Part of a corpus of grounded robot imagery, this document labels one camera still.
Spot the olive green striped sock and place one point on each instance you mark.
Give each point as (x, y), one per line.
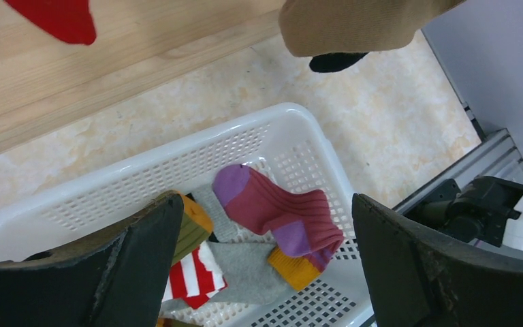
(196, 227)

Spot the red white striped sock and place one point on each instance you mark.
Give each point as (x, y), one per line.
(195, 279)

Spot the maroon purple sock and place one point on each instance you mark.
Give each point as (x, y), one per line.
(300, 223)

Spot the black sock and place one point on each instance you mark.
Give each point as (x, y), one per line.
(334, 62)

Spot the grey striped sock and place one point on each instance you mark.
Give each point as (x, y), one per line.
(241, 256)

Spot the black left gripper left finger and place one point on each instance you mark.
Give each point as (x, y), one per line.
(115, 276)

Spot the tan brown sock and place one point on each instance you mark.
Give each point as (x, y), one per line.
(317, 27)

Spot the white perforated plastic basket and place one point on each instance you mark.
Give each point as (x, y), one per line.
(284, 142)

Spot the plain red sock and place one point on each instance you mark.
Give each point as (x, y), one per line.
(69, 21)

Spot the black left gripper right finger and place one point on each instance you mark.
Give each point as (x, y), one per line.
(417, 276)

